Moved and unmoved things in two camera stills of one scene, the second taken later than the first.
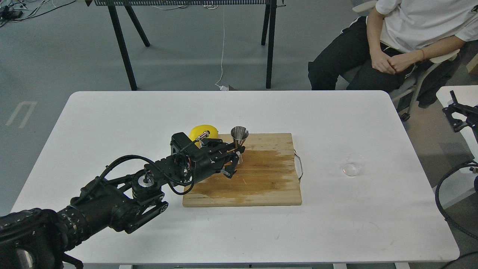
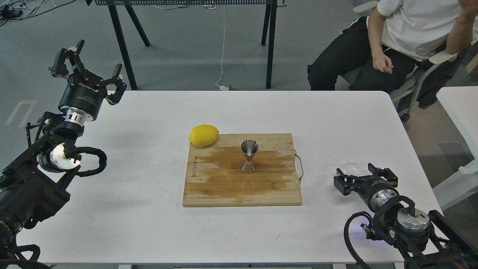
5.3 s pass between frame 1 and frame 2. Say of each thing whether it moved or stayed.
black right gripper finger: moved
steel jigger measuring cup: moved
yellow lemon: stayed
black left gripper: moved
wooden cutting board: stayed
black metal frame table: stayed
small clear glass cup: stayed
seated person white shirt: stayed
